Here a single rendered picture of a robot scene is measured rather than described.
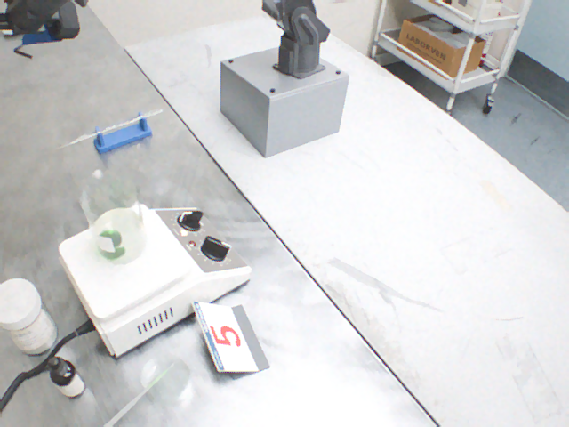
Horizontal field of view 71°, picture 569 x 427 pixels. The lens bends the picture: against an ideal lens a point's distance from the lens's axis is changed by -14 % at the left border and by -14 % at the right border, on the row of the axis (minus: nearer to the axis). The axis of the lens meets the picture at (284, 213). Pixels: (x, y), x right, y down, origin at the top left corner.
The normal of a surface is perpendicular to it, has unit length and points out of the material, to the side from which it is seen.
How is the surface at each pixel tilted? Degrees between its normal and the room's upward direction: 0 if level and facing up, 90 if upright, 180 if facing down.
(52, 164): 0
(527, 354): 0
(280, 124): 90
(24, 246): 0
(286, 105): 90
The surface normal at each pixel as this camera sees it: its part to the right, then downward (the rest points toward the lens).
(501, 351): 0.08, -0.68
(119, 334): 0.63, 0.60
